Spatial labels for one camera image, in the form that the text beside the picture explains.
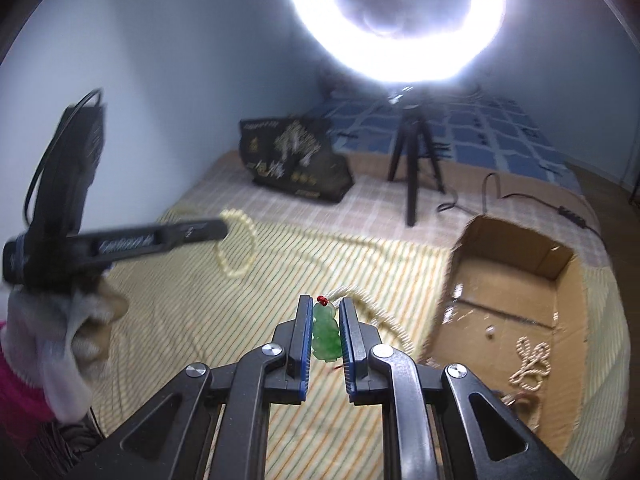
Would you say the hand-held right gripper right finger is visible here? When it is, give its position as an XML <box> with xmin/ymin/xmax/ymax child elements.
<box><xmin>340</xmin><ymin>297</ymin><xmax>573</xmax><ymax>480</ymax></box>

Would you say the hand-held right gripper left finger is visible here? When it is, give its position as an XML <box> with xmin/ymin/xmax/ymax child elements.
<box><xmin>92</xmin><ymin>295</ymin><xmax>314</xmax><ymax>480</ymax></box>

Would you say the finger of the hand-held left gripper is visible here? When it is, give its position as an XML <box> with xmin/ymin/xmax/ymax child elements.
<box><xmin>75</xmin><ymin>216</ymin><xmax>230</xmax><ymax>267</ymax></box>

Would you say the green jade pendant red cord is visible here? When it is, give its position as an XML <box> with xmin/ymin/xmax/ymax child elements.
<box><xmin>311</xmin><ymin>294</ymin><xmax>346</xmax><ymax>373</ymax></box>

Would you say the white bead bracelet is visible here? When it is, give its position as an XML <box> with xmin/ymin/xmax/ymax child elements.
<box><xmin>215</xmin><ymin>208</ymin><xmax>258</xmax><ymax>278</ymax></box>

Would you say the brown strap wristwatch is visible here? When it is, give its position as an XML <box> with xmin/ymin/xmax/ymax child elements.
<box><xmin>500</xmin><ymin>391</ymin><xmax>538</xmax><ymax>413</ymax></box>

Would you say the small pearl necklace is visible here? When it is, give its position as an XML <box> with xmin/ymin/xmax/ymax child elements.
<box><xmin>509</xmin><ymin>337</ymin><xmax>552</xmax><ymax>391</ymax></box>

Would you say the cardboard box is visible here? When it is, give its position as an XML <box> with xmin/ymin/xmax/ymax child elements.
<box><xmin>419</xmin><ymin>214</ymin><xmax>588</xmax><ymax>453</ymax></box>

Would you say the person's left forearm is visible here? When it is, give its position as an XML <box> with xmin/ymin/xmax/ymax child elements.
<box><xmin>0</xmin><ymin>322</ymin><xmax>53</xmax><ymax>423</ymax></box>

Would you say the person's left hand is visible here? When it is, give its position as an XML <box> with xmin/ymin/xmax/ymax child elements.
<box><xmin>0</xmin><ymin>277</ymin><xmax>130</xmax><ymax>421</ymax></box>

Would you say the yellow striped blanket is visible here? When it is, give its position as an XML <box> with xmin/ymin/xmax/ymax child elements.
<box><xmin>95</xmin><ymin>207</ymin><xmax>631</xmax><ymax>480</ymax></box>

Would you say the beige checked blanket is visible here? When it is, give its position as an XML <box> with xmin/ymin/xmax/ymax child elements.
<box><xmin>165</xmin><ymin>150</ymin><xmax>608</xmax><ymax>271</ymax></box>

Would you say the black printed bag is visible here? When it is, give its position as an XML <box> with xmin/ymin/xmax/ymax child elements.
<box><xmin>239</xmin><ymin>116</ymin><xmax>355</xmax><ymax>205</ymax></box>

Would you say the black tripod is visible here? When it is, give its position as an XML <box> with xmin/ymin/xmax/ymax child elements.
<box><xmin>387</xmin><ymin>87</ymin><xmax>446</xmax><ymax>227</ymax></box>

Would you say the dark striped cloth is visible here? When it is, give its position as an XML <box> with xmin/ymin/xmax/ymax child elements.
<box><xmin>25</xmin><ymin>417</ymin><xmax>108</xmax><ymax>466</ymax></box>

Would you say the blue patterned bed sheet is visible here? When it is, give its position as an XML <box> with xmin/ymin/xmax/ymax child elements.
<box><xmin>305</xmin><ymin>91</ymin><xmax>583</xmax><ymax>196</ymax></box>

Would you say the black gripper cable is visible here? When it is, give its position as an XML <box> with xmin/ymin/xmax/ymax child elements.
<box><xmin>22</xmin><ymin>87</ymin><xmax>106</xmax><ymax>226</ymax></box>

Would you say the twisted pearl rope necklace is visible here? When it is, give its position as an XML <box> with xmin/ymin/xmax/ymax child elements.
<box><xmin>320</xmin><ymin>282</ymin><xmax>416</xmax><ymax>356</ymax></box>

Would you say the black ring light cable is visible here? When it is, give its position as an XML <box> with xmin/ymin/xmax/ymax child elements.
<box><xmin>439</xmin><ymin>172</ymin><xmax>598</xmax><ymax>233</ymax></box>

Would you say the white ring light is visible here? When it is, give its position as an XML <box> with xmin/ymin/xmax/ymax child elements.
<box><xmin>287</xmin><ymin>0</ymin><xmax>506</xmax><ymax>86</ymax></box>

